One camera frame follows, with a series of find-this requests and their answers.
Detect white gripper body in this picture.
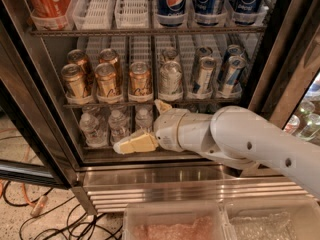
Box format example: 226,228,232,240
154,108,189,152

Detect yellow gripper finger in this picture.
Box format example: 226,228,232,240
154,99,172,114
113,129,158,155

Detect orange can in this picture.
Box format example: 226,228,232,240
95,63,120,98
129,62,152,96
67,49,94,82
61,64,89,98
99,48,123,83

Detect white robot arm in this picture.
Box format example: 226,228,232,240
113,100,320,198

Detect water bottle middle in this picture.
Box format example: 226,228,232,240
108,109,129,144

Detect water bottle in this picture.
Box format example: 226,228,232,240
79,113,107,148
108,109,129,144
135,108,153,132

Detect silver can front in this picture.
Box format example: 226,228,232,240
159,61,182,95

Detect silver can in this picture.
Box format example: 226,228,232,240
159,61,182,95
160,47,180,64

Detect silver can back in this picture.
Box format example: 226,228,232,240
160,47,180,64

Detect blue white slim can front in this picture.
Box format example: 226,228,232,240
192,56,216,94

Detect blue white slim can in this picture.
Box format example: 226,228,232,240
192,56,216,94
194,46,213,63

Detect blue white slim can back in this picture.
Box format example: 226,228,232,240
194,46,213,63

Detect blue white can right front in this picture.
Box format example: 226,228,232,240
218,56,246,97

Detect blue white can right back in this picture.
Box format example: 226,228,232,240
223,44,245,61

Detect open fridge door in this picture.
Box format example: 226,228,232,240
0,0,78,188

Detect water bottle right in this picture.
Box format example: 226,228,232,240
135,108,153,132

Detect water bottle left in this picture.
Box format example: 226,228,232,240
79,113,107,148

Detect clear bin pink contents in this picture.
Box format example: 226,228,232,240
123,200,226,240

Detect clear bin right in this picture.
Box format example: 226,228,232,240
222,197,320,240

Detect middle wire shelf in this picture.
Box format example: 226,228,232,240
63,98,240,109

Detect wire shelf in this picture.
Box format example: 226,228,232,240
30,26,266,37
63,98,240,109

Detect top wire shelf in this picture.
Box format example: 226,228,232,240
30,26,266,37

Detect black floor cables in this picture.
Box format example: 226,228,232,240
2,180,124,240

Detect orange extension cord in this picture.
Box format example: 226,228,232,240
0,127,49,217

